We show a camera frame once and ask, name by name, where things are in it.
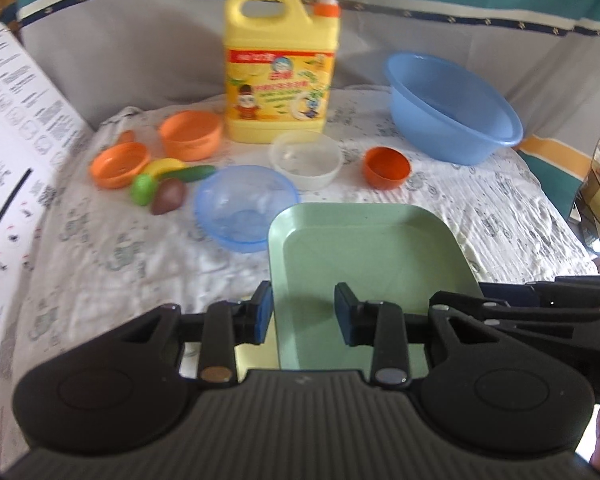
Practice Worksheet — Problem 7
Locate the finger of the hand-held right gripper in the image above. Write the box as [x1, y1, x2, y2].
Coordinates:
[480, 275, 600, 307]
[430, 290, 600, 361]

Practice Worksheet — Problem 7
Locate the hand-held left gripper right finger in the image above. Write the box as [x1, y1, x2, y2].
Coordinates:
[334, 282, 487, 387]

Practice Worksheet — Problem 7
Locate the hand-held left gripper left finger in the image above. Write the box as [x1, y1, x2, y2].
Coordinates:
[112, 280, 276, 383]

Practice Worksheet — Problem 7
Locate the green rectangular plate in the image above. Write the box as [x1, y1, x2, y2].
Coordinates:
[268, 202, 483, 378]

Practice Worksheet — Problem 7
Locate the small dark orange bowl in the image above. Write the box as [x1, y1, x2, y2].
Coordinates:
[363, 146, 412, 191]

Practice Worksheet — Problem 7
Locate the pale yellow plate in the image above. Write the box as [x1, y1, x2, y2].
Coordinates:
[235, 342, 281, 378]

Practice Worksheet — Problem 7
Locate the white printed blanket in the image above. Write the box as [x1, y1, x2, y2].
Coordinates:
[0, 85, 600, 461]

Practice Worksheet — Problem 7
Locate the clear blue bowl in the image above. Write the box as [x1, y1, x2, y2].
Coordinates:
[194, 165, 300, 253]

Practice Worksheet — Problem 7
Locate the brown toy fruit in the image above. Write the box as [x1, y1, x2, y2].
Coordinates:
[151, 178, 187, 216]

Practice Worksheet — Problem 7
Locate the white bowl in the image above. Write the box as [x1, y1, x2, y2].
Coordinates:
[270, 131, 343, 192]

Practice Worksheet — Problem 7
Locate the green toy cucumber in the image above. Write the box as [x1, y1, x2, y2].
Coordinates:
[159, 165, 217, 183]

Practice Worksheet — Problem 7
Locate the green toy lime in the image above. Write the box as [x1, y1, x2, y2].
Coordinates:
[131, 174, 157, 206]

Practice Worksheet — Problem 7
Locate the yellow toy banana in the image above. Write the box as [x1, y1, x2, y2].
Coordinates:
[142, 158, 187, 179]

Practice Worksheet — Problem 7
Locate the light orange cup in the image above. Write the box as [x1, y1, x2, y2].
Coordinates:
[159, 111, 224, 162]

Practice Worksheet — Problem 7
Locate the orange toy pan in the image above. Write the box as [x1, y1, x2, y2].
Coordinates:
[90, 131, 152, 190]

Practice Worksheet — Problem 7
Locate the yellow detergent pump bottle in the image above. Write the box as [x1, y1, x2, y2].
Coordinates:
[223, 0, 342, 145]

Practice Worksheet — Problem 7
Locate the blue plastic basin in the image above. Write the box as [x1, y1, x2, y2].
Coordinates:
[384, 51, 524, 166]

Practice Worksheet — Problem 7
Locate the white printed instruction sheet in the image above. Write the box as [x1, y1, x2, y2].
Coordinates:
[0, 15, 98, 466]

